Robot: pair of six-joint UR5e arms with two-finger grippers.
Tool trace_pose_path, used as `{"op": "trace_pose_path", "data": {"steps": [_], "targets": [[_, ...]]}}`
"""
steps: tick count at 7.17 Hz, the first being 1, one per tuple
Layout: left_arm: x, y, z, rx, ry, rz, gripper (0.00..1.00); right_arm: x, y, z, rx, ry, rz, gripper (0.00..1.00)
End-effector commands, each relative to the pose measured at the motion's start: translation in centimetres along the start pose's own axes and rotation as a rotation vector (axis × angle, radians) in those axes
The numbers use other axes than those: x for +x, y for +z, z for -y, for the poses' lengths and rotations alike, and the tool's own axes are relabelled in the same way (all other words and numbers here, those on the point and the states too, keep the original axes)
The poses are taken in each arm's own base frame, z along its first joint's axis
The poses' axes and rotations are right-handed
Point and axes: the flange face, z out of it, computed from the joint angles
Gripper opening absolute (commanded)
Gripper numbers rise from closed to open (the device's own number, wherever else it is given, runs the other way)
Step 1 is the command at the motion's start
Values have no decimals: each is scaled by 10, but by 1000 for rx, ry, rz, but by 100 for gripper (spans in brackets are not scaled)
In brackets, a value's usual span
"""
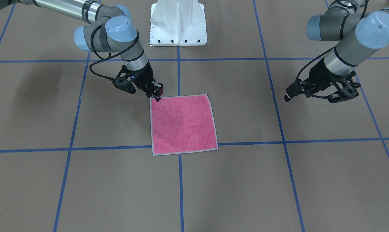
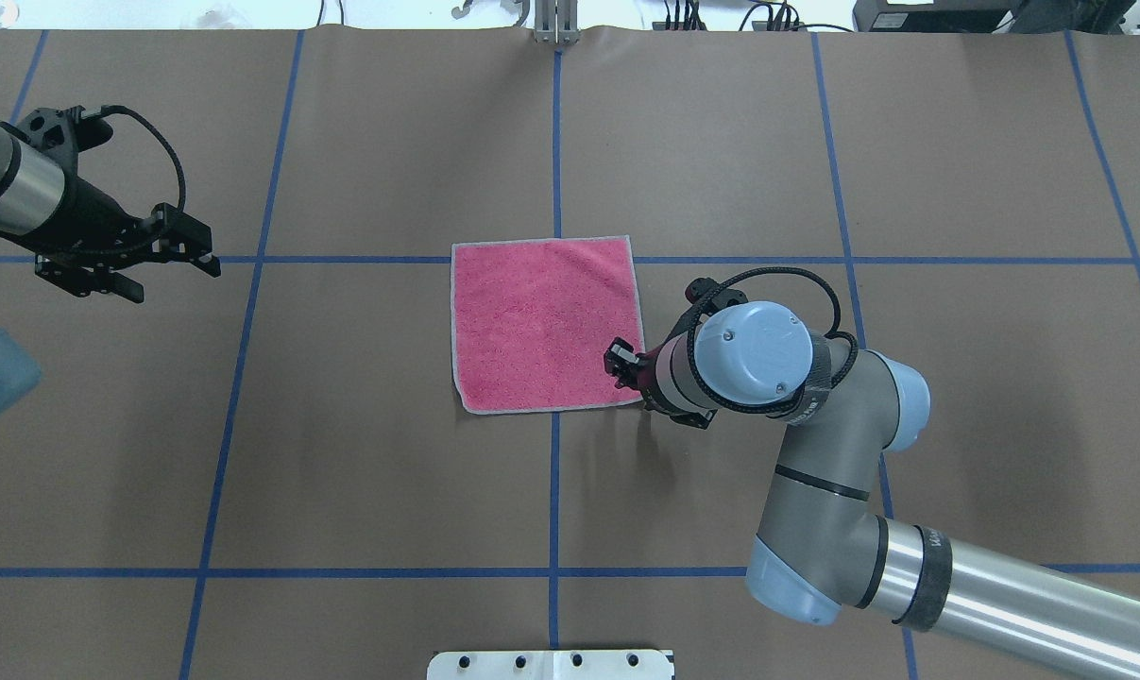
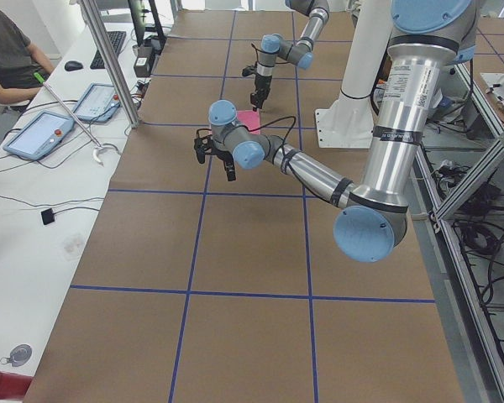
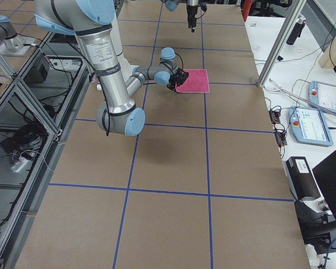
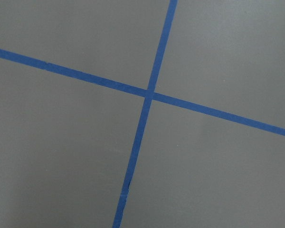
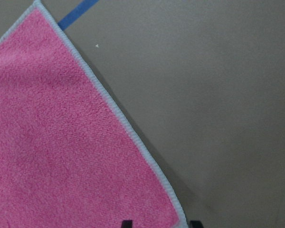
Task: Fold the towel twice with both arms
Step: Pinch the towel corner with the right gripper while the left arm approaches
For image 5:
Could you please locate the blue tape strip lengthwise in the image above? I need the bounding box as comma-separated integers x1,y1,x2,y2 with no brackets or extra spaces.
112,0,178,228

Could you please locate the blue tape strip crosswise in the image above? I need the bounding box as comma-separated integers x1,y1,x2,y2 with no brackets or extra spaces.
0,49,285,136

